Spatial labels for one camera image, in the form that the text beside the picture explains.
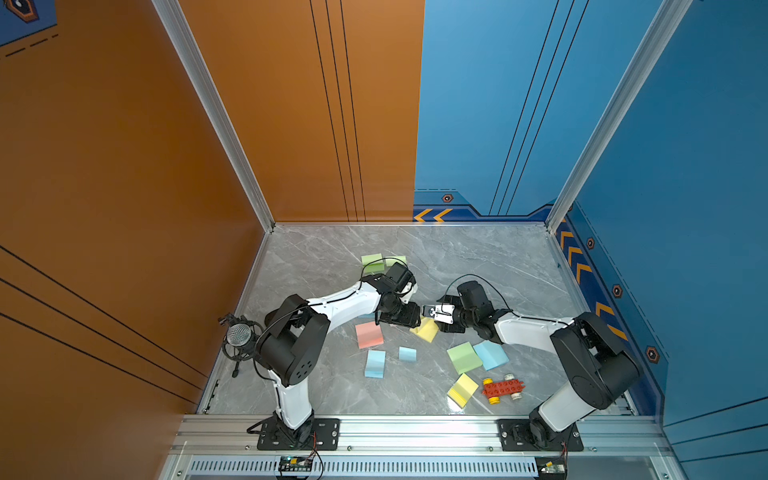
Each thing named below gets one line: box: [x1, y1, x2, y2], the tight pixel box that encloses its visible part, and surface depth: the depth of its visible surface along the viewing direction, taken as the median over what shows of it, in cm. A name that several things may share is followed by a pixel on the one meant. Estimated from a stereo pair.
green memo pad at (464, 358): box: [446, 342, 483, 375], surface depth 87 cm
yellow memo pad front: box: [447, 373, 479, 409], surface depth 81 cm
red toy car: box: [482, 374, 526, 405], surface depth 80 cm
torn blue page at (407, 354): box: [398, 346, 417, 362], surface depth 89 cm
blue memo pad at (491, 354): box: [473, 340, 510, 371], surface depth 87 cm
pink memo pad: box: [355, 322, 384, 349], surface depth 91 cm
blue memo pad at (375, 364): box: [364, 350, 386, 379], surface depth 86 cm
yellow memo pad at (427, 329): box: [410, 317, 439, 343], surface depth 92 cm
